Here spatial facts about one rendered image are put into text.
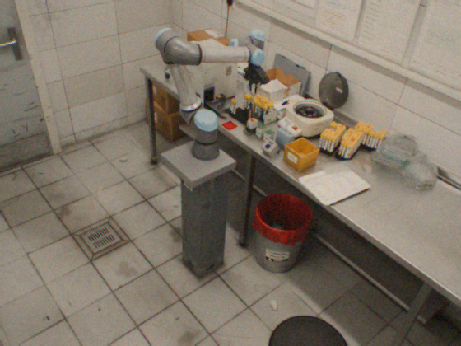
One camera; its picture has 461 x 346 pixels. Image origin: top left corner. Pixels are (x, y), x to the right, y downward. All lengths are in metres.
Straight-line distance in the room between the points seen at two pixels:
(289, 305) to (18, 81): 2.48
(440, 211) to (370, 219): 0.37
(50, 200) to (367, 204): 2.33
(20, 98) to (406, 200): 2.78
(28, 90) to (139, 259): 1.56
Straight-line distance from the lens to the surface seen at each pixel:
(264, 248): 2.82
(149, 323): 2.74
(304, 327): 2.00
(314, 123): 2.58
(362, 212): 2.21
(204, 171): 2.22
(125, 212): 3.35
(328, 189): 2.26
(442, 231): 2.29
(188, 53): 2.00
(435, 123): 2.55
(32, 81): 3.67
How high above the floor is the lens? 2.32
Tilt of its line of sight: 40 degrees down
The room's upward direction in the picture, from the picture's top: 4 degrees clockwise
